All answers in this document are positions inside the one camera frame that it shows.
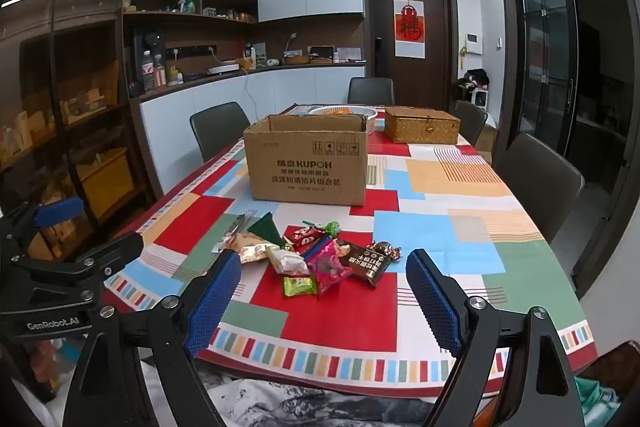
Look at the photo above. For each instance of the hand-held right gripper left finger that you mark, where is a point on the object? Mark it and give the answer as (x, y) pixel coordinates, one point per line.
(212, 302)

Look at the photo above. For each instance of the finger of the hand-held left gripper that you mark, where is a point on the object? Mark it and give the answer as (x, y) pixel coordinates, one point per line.
(59, 212)
(117, 248)

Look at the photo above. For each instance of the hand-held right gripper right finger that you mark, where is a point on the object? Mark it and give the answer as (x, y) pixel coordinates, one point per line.
(435, 302)

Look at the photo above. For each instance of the brown foil candy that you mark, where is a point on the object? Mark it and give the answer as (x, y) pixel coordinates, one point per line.
(385, 252)

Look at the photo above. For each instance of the red heart-print snack packet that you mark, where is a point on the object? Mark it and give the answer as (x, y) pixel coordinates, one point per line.
(302, 238)

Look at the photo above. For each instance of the brown cardboard box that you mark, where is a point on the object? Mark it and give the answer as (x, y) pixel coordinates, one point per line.
(305, 167)

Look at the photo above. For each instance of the yellow plastic crate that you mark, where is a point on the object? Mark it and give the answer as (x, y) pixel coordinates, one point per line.
(107, 179)

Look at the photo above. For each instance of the beige snack packet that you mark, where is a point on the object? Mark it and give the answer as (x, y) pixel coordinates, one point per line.
(250, 252)

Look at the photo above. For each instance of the clear striped packet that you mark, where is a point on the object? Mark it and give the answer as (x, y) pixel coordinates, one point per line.
(236, 227)

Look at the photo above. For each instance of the dark brown snack packet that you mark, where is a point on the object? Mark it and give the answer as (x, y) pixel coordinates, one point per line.
(362, 263)

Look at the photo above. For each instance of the cream snack packet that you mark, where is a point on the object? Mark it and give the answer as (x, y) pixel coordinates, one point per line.
(289, 263)

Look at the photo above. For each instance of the colourful patchwork tablecloth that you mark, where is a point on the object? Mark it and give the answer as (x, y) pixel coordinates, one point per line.
(350, 317)

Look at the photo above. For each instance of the small green snack packet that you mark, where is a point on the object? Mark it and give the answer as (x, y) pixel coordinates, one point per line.
(299, 286)

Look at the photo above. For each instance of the green triangular snack packet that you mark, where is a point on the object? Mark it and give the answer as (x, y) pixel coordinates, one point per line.
(265, 231)

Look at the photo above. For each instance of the pink snack packet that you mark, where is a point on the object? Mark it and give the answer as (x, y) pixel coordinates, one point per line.
(327, 269)

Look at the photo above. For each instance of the blue stick packet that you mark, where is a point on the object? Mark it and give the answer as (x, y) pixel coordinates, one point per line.
(315, 249)

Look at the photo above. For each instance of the green lollipop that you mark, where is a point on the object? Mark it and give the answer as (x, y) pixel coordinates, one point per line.
(330, 227)

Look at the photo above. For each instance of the glass display cabinet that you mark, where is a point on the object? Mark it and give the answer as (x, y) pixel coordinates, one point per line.
(60, 82)

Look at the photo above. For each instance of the grey printed cloth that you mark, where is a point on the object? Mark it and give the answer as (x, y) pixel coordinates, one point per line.
(310, 402)

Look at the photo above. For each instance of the grey dining chair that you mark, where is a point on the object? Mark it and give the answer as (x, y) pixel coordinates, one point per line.
(217, 127)
(370, 91)
(537, 182)
(472, 119)

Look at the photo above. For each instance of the clear plastic bottle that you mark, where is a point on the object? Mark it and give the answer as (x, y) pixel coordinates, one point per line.
(148, 72)

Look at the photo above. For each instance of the pink plastic bottle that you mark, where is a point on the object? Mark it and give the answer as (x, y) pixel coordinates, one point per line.
(159, 74)

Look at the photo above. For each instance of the woven rattan lidded box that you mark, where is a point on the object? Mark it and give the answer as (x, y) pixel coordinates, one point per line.
(420, 127)

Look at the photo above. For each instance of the white plastic fruit basket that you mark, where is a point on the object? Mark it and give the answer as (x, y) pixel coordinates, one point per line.
(371, 119)

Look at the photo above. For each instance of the white induction cooker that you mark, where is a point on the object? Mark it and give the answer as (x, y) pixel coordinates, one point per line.
(222, 69)

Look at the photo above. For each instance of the pile of oranges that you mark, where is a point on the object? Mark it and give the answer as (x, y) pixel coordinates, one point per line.
(340, 110)

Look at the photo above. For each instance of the white base cabinet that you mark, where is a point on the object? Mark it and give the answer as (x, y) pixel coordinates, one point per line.
(280, 92)

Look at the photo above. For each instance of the white rack with bags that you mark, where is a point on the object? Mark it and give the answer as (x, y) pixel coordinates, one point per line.
(474, 84)

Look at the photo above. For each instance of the dark wooden door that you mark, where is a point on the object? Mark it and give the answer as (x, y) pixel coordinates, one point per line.
(435, 72)

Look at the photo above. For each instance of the woven tray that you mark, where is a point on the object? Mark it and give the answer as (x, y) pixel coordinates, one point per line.
(296, 58)

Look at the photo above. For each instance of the black framed glass door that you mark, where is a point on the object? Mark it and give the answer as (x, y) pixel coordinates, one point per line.
(545, 57)

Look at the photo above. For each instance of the white desk lamp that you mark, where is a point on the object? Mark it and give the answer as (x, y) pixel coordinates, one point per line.
(291, 39)

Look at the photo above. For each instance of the white wall intercom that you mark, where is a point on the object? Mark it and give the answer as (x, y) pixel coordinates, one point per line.
(473, 44)

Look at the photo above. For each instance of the red and white wall calendar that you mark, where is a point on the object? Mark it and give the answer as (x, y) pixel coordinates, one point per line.
(409, 29)

